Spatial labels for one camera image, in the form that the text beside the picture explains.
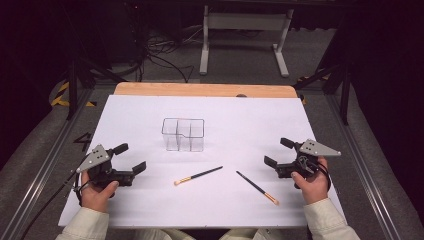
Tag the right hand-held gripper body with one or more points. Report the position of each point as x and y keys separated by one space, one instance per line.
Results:
x=313 y=149

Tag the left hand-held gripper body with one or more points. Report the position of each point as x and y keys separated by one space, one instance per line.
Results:
x=96 y=157

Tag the black makeup brush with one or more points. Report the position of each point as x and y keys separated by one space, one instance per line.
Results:
x=200 y=175
x=256 y=187

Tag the clear plastic organizer box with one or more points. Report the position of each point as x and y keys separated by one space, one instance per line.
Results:
x=183 y=135

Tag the person's right hand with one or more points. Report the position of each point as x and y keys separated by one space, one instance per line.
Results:
x=313 y=188

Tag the person's left hand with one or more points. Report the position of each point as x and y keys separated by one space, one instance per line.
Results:
x=97 y=196

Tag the black tripod stand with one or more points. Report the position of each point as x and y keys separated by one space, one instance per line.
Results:
x=72 y=90
x=345 y=96

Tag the yellow black floor tape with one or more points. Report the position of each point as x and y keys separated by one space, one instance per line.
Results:
x=58 y=100

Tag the white table sheet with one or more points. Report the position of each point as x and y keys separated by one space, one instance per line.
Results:
x=200 y=206

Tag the person's left leg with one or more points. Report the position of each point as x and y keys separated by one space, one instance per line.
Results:
x=166 y=234

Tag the person's leg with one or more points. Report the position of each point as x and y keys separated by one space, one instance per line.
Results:
x=166 y=234
x=263 y=234

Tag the person's right leg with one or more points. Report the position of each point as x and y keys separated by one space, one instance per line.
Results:
x=263 y=234

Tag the wooden table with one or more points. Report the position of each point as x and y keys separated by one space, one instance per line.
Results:
x=200 y=90

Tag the aluminium floor rail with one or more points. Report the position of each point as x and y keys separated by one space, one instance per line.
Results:
x=46 y=166
x=363 y=166

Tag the white metal stand frame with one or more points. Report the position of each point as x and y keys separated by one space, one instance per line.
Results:
x=246 y=21

